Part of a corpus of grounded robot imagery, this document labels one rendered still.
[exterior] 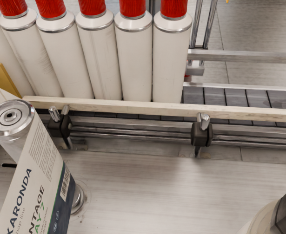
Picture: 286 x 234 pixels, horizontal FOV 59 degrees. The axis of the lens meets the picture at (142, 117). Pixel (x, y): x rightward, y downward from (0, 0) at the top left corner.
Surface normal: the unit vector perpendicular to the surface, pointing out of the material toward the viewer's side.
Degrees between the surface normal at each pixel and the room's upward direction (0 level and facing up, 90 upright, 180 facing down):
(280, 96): 0
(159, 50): 90
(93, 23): 42
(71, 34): 90
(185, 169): 0
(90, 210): 0
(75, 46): 90
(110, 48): 90
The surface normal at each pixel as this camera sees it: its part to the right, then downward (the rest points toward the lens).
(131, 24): -0.03, 0.07
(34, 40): 0.69, 0.56
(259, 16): -0.02, -0.62
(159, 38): -0.72, 0.55
